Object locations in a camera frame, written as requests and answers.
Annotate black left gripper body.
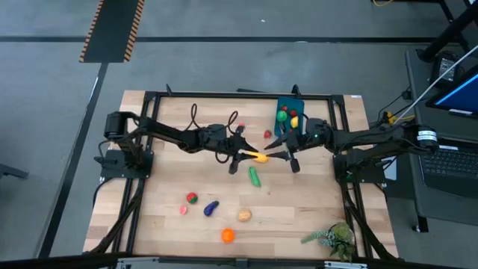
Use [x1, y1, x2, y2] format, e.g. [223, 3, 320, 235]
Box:
[223, 134, 246, 175]

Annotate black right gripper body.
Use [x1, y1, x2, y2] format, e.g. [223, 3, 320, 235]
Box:
[285, 129, 305, 174]

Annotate teal plastic tupperware container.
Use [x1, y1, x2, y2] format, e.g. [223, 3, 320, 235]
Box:
[274, 96, 305, 138]

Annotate yellow toy banana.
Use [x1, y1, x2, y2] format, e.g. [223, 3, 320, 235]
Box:
[244, 150, 270, 164]

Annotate purple toy eggplant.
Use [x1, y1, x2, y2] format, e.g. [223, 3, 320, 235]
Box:
[203, 200, 220, 217]

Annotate yellow plug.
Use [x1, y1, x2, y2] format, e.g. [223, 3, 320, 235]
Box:
[384, 111, 416, 125]

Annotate artificial green plant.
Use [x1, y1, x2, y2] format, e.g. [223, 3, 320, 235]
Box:
[300, 221, 356, 262]

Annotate white paper sheet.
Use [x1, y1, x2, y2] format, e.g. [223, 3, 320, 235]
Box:
[381, 156, 399, 182]

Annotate white rod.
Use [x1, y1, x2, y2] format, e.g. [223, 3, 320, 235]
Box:
[388, 46, 478, 130]

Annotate black laptop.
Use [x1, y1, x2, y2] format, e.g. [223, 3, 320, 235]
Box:
[417, 143, 478, 200]

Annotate black mat orange striped edges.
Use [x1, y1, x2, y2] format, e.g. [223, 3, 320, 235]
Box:
[78, 0, 146, 64]

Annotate black power adapter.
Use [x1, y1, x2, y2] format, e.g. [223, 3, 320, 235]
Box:
[429, 51, 459, 87]

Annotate dark grey desk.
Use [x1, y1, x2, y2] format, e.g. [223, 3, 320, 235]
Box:
[405, 48, 478, 227]

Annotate monitor with blue screen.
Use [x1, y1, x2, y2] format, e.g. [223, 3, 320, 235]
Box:
[425, 72, 478, 120]

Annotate black stand beam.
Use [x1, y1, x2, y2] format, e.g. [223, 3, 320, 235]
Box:
[417, 1, 478, 63]

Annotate grey chair leg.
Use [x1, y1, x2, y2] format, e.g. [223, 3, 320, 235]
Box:
[0, 163, 30, 181]

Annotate black aluminium table frame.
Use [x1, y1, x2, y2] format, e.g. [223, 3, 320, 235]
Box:
[88, 84, 399, 262]

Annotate black floor cables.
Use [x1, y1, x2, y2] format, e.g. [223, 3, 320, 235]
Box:
[367, 87, 412, 130]

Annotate silver bracket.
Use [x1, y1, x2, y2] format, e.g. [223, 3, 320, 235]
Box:
[116, 256, 161, 269]
[323, 260, 369, 269]

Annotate black rail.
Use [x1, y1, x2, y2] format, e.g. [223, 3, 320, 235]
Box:
[0, 253, 478, 269]

